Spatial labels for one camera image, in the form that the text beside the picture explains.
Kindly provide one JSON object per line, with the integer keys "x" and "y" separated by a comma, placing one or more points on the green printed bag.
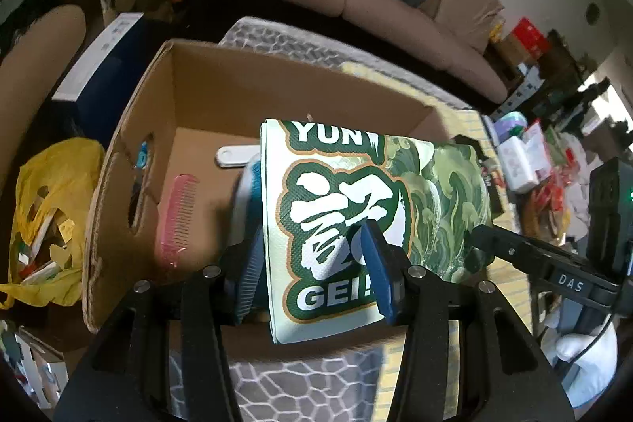
{"x": 336, "y": 204}

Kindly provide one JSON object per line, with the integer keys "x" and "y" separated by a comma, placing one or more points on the pink comb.
{"x": 178, "y": 214}

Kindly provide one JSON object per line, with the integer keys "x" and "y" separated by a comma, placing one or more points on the white tissue pack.
{"x": 517, "y": 165}

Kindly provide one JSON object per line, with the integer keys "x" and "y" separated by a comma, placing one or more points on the grey honeycomb table mat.
{"x": 296, "y": 382}

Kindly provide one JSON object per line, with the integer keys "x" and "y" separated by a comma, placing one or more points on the grey ribbed table cover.
{"x": 277, "y": 36}

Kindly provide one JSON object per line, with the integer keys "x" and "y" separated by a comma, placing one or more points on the dark blue box white label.
{"x": 113, "y": 76}

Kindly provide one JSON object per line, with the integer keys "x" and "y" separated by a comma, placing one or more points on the cardboard box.
{"x": 207, "y": 81}

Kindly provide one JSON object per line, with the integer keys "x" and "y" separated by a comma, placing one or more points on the brown armchair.
{"x": 39, "y": 56}

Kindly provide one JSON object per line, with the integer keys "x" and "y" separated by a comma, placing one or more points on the red box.
{"x": 529, "y": 34}

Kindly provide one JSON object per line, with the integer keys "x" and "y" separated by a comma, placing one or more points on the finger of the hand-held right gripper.
{"x": 504, "y": 246}

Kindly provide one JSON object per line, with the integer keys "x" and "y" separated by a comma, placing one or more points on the white oblong case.
{"x": 235, "y": 156}

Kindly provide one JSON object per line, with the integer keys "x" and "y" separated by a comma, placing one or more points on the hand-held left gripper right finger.
{"x": 376, "y": 273}

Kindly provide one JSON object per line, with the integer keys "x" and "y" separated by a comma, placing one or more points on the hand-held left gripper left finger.
{"x": 249, "y": 273}

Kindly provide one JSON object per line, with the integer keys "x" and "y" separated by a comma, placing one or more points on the person's right hand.
{"x": 588, "y": 355}

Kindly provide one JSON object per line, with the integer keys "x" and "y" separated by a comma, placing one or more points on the yellow plastic bag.
{"x": 49, "y": 175}

